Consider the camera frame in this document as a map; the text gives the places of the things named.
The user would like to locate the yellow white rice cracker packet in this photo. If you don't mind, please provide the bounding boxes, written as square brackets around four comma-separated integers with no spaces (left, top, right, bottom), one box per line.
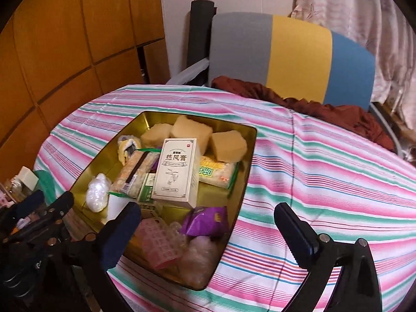
[198,155,239,192]

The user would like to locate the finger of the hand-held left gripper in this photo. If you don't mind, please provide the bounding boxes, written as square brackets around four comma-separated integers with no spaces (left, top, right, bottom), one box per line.
[13,189,45,220]
[6,191,75,244]

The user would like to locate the small green white carton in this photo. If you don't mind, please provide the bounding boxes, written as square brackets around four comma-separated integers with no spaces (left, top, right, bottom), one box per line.
[137,173,161,213]

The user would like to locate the dark red cloth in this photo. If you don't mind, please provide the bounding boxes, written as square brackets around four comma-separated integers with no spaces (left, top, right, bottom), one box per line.
[211,76,397,153]

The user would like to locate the pale patterned curtain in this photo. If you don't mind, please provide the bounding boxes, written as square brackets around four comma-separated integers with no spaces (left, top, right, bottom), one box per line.
[291,0,416,144]

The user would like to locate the gold tin box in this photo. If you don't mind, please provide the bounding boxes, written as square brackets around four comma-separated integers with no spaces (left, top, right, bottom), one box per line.
[68,110,258,290]

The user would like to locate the grey yellow blue chair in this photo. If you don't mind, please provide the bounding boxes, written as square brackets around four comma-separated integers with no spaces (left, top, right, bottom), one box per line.
[167,12,404,153]

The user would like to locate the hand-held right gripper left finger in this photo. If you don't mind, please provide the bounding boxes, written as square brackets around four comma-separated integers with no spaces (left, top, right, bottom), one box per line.
[63,201,142,312]

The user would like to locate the wooden panelled cabinet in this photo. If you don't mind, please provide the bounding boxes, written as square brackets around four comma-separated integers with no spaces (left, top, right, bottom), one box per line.
[0,0,170,183]

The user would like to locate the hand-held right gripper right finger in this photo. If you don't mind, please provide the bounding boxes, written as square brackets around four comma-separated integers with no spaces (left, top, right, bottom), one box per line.
[274,202,381,312]

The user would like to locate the clear cracker packet green ends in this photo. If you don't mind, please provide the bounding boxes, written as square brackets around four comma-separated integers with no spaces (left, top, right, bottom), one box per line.
[110,149,160,199]

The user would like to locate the yellow sponge block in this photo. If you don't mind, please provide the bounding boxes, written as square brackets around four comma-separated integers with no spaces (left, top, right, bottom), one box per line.
[211,131,248,163]
[171,115,212,155]
[141,123,173,148]

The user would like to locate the pink gridded plastic packet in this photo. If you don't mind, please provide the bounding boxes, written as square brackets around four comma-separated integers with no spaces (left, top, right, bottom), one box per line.
[135,218,183,270]

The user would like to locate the white plastic bag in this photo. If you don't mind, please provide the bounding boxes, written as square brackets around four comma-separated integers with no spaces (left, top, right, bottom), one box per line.
[85,173,109,212]

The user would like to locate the clear plastic item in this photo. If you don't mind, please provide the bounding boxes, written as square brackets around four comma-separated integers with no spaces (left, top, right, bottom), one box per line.
[180,236,222,288]

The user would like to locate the small white box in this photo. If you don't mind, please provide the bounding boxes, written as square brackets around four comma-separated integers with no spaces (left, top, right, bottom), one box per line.
[18,166,40,191]

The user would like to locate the white paper carton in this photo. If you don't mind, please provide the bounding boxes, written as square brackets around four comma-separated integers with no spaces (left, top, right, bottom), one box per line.
[107,192,140,225]

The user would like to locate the striped tablecloth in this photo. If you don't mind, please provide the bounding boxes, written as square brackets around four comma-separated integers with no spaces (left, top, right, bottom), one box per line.
[34,84,416,312]

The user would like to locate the black rolled mat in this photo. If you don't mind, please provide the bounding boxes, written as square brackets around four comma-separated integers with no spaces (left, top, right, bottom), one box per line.
[188,0,217,87]

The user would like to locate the purple cloth pouch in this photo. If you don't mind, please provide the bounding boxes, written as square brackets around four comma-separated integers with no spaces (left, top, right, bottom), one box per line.
[180,206,230,236]

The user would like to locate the beige printed carton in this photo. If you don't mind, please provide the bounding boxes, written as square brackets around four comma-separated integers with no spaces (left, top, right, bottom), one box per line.
[151,138,202,209]

